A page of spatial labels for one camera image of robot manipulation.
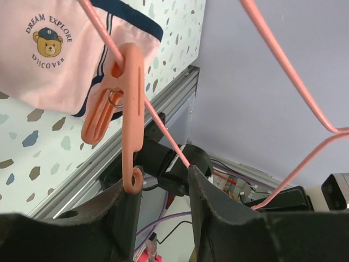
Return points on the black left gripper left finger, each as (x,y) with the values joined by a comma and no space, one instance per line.
(101,229)

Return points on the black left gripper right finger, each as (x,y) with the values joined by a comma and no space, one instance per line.
(226,230)

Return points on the pink clothes clip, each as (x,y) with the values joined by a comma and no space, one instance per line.
(122,90)

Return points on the pink underwear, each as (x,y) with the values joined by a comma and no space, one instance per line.
(52,58)

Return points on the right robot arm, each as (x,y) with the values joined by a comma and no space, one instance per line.
(164,164)

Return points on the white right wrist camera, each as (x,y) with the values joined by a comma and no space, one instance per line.
(332,195)

